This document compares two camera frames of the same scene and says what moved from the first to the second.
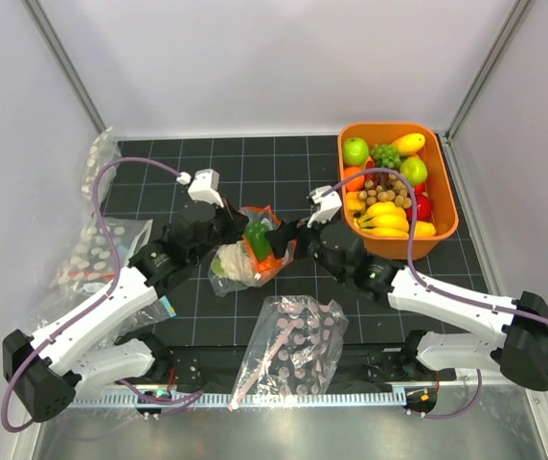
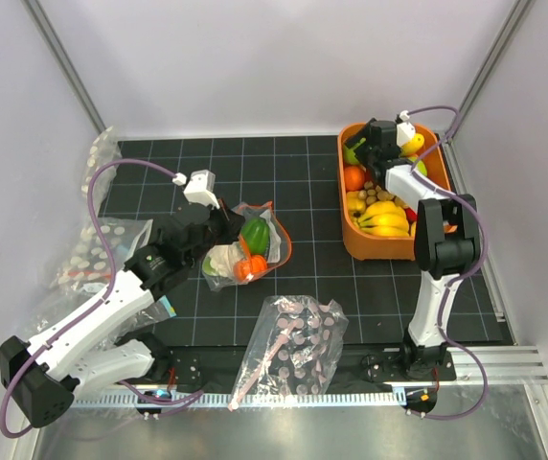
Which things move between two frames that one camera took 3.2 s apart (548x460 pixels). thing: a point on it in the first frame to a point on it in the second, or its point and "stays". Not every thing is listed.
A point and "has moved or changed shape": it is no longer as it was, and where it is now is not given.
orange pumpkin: (269, 264) to (245, 268)
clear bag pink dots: (294, 354) stays
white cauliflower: (235, 262) has moved or changed shape
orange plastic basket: (377, 205) stays
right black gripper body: (315, 251) to (370, 155)
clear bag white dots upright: (105, 149) stays
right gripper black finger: (279, 238) to (365, 132)
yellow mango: (409, 144) stays
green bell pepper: (258, 241) stays
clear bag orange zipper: (250, 261) has moved or changed shape
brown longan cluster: (394, 192) stays
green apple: (355, 151) stays
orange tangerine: (354, 184) stays
